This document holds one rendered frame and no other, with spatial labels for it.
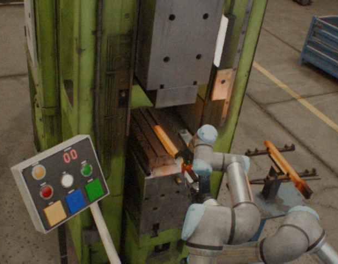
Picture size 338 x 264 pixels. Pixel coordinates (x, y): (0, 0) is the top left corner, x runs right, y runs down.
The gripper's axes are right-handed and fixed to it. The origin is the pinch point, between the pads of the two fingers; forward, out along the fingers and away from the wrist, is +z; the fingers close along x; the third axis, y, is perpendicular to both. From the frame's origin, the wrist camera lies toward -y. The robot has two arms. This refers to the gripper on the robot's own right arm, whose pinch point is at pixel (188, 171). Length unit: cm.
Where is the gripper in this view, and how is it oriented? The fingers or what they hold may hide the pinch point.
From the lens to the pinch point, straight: 180.7
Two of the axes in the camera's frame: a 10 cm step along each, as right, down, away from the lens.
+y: -0.9, 8.2, 5.7
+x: 9.2, -1.5, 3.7
